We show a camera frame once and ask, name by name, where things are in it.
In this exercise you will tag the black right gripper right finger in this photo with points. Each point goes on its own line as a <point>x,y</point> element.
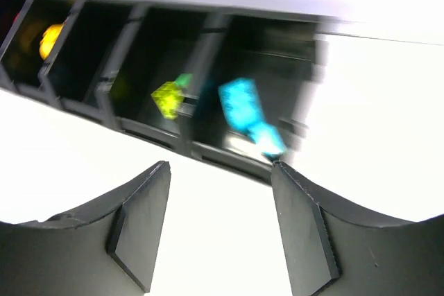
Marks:
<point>334,246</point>

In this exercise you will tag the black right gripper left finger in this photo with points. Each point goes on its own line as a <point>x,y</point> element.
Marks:
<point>107,246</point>

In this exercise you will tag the lilac and lime lego stack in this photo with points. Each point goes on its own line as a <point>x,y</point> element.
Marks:
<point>168,99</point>

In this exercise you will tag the teal flower lego block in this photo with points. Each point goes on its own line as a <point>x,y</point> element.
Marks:
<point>241,104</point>

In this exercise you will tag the orange butterfly lego block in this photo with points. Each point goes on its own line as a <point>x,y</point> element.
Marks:
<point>48,40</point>

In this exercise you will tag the green small lego brick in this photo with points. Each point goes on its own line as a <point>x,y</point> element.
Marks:
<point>183,80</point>

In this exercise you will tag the black divided bin row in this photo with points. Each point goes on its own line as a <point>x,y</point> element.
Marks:
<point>111,55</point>

